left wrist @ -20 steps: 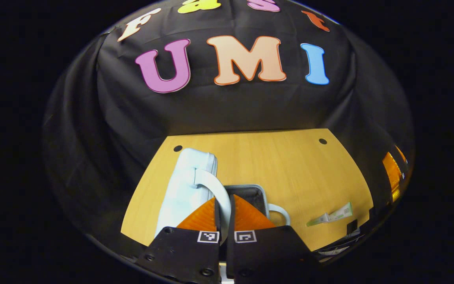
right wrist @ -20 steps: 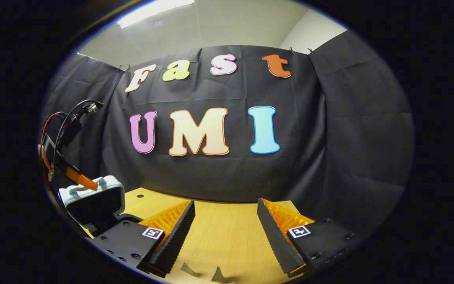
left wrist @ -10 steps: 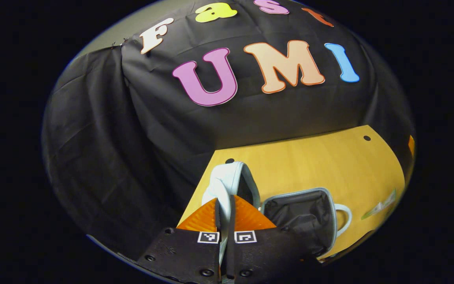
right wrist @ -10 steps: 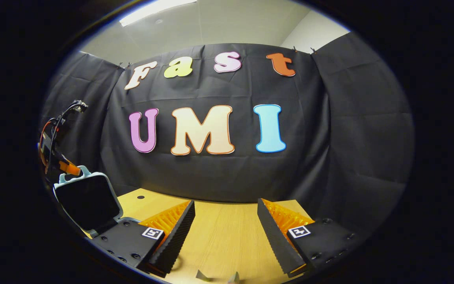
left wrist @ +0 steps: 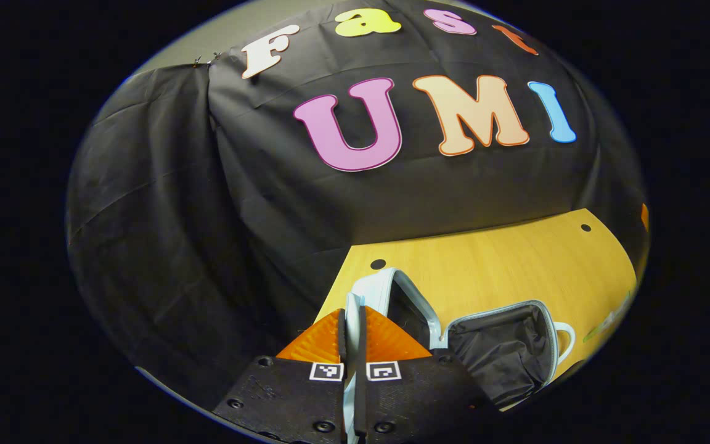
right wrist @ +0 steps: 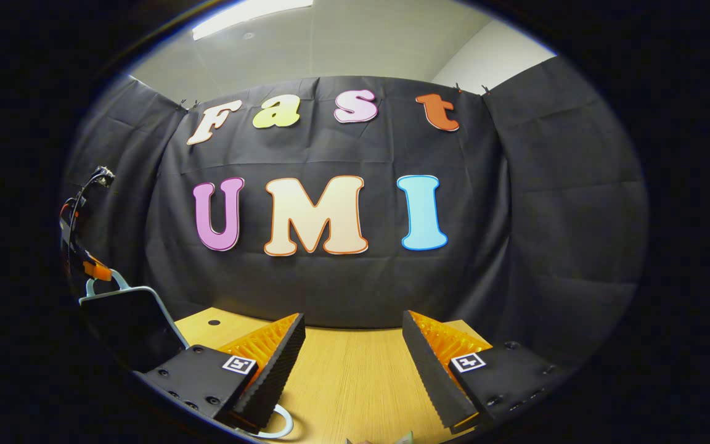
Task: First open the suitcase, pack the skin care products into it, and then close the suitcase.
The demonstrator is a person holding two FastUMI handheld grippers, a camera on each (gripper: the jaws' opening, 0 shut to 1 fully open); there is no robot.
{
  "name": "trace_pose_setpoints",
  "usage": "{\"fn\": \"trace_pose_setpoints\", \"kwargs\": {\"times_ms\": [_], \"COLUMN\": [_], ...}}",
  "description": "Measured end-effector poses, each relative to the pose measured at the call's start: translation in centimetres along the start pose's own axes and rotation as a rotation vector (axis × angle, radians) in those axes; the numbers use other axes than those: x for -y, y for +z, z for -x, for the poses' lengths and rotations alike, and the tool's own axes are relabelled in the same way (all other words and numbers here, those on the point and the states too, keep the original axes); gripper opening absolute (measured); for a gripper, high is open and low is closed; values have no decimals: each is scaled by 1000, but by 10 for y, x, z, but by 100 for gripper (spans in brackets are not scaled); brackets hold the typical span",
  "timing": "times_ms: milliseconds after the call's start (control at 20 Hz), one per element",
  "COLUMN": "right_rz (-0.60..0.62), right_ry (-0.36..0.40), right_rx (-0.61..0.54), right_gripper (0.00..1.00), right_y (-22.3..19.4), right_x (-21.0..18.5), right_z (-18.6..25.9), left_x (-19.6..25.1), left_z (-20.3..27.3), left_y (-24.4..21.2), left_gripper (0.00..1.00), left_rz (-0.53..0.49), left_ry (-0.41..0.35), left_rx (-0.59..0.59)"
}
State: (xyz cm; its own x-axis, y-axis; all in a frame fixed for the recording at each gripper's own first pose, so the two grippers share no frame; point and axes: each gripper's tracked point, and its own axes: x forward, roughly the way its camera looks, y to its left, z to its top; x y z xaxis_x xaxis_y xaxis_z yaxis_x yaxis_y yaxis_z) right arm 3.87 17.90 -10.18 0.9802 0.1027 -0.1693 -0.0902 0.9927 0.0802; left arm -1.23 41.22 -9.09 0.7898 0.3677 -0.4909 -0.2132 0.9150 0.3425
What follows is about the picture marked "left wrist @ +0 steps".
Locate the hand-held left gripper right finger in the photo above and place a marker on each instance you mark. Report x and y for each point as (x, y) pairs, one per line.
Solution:
(360, 339)

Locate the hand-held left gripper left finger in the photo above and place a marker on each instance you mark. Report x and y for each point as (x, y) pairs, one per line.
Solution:
(342, 339)

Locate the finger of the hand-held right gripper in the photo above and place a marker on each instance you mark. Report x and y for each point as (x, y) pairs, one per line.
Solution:
(645, 217)

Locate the large translucent green tube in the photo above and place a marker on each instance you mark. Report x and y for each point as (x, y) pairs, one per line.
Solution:
(598, 330)

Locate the small pale blue suitcase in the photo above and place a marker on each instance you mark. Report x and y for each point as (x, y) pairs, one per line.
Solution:
(497, 351)

